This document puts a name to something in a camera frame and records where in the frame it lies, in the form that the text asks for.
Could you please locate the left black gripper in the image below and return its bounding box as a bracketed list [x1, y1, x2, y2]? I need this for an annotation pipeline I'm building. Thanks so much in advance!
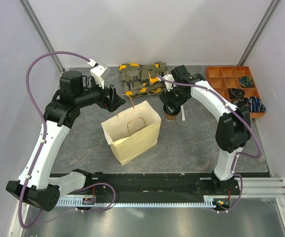
[75, 78, 126, 112]

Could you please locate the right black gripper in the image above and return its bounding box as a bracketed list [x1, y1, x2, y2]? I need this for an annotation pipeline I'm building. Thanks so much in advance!
[159, 83, 190, 114]

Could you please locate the white straw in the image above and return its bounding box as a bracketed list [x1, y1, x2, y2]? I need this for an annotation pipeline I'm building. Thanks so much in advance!
[181, 105, 185, 121]

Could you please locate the brown paper coffee cup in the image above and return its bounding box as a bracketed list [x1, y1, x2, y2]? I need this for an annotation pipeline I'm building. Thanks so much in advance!
[164, 112, 178, 121]

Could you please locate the brown paper bag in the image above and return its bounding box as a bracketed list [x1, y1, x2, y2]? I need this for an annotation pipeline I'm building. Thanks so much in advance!
[101, 100, 161, 165]

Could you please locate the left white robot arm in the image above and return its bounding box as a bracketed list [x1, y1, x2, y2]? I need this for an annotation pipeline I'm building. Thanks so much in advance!
[6, 67, 126, 211]

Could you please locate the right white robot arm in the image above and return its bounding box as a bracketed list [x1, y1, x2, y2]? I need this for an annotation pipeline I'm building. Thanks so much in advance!
[158, 65, 251, 195]

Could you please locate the camouflage folded cloth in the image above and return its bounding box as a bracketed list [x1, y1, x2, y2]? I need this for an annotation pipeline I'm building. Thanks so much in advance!
[119, 62, 168, 97]

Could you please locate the orange compartment organizer tray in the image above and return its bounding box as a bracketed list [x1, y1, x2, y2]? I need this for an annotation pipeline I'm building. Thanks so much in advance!
[206, 66, 265, 119]

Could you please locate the dark brown rolled sock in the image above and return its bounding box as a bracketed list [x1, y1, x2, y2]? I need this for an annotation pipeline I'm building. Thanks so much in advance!
[227, 88, 245, 100]

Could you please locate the dark blue patterned sock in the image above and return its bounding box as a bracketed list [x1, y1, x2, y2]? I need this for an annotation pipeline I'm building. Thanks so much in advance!
[233, 97, 250, 108]

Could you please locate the blue yellow rolled sock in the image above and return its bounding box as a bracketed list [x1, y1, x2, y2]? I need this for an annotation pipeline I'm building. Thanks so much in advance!
[239, 75, 254, 88]

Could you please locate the blue white striped sock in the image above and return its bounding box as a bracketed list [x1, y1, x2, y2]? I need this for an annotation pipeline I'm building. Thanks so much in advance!
[249, 96, 266, 113]

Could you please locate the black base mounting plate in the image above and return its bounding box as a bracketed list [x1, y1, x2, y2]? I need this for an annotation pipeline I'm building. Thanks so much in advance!
[73, 172, 240, 203]

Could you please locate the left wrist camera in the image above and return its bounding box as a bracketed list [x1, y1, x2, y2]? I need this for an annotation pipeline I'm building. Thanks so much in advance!
[88, 59, 108, 89]

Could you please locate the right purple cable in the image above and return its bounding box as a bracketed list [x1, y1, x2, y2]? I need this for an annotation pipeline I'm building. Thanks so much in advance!
[157, 74, 261, 213]

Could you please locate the purple cable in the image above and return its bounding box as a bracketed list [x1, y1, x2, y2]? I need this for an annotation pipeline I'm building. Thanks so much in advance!
[18, 51, 93, 229]
[157, 74, 261, 213]

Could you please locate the right aluminium frame post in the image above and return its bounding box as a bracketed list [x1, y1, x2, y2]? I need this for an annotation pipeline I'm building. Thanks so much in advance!
[237, 0, 281, 66]

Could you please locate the aluminium frame post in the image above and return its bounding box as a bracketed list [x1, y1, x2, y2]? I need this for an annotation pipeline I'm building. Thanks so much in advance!
[237, 0, 281, 66]
[18, 0, 66, 75]

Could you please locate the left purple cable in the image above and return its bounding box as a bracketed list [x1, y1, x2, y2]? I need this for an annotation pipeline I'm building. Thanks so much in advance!
[18, 51, 93, 229]

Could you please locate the white slotted cable duct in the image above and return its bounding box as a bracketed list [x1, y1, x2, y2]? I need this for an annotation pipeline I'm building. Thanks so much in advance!
[56, 196, 216, 208]

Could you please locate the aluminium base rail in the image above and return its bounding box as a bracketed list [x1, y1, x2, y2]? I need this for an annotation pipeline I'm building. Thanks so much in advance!
[19, 176, 285, 198]

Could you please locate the left aluminium frame post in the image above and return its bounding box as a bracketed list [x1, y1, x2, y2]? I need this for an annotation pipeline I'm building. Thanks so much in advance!
[18, 0, 66, 75]

